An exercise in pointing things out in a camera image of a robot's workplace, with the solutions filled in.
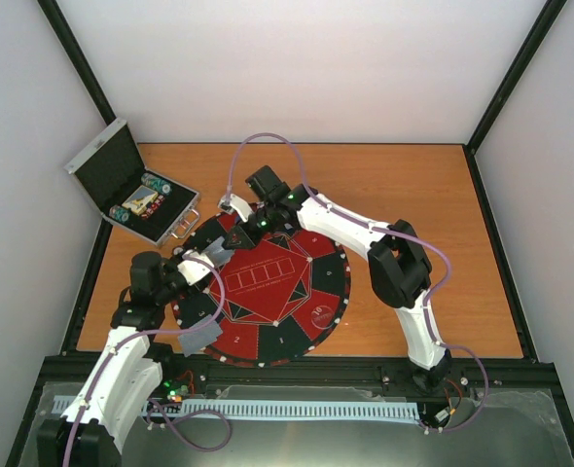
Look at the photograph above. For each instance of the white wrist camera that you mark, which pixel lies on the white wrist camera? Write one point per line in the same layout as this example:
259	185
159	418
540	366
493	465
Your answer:
195	266
232	203

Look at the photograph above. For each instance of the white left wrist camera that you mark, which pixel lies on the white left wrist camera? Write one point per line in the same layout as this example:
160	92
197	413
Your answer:
195	266

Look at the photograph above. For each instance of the black frame rail front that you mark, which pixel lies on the black frame rail front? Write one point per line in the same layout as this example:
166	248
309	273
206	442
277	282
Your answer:
388	376

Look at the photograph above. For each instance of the brown black hundred chip stack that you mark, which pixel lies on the brown black hundred chip stack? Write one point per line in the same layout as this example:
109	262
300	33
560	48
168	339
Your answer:
176	251

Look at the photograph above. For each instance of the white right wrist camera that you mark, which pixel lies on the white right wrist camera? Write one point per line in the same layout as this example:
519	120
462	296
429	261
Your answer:
232	203

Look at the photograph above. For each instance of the round red black poker mat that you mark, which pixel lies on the round red black poker mat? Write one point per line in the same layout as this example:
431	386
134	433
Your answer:
263	298

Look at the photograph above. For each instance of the dealt card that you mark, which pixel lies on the dealt card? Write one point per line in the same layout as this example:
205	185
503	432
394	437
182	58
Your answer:
199	336

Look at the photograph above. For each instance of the card box in case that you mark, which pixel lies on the card box in case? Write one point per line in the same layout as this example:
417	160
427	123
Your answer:
140	200

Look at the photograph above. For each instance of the red dice row in case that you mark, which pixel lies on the red dice row in case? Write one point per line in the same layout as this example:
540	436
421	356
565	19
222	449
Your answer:
151	209

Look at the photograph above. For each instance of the aluminium poker chip case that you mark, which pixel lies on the aluminium poker chip case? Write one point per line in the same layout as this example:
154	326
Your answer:
109	170

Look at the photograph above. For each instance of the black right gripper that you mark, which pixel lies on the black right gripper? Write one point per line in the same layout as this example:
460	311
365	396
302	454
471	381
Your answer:
245	241

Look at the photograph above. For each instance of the poker chip row in case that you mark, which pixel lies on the poker chip row in case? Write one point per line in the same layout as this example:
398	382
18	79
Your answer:
156	183

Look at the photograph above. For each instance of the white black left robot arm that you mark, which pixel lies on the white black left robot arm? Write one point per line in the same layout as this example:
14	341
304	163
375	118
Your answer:
92	431

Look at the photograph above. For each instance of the clear dealer button disc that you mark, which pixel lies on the clear dealer button disc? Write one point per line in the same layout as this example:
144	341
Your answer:
322	317

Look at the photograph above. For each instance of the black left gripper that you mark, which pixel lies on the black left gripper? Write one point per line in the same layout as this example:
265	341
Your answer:
192	291

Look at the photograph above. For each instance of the blue playing card deck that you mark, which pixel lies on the blue playing card deck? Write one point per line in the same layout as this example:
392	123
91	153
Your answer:
217	253

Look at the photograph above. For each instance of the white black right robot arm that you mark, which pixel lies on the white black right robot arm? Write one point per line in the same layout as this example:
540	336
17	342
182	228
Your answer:
399	268

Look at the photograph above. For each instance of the light blue slotted cable duct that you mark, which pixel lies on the light blue slotted cable duct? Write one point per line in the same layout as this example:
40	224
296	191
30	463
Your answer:
268	410

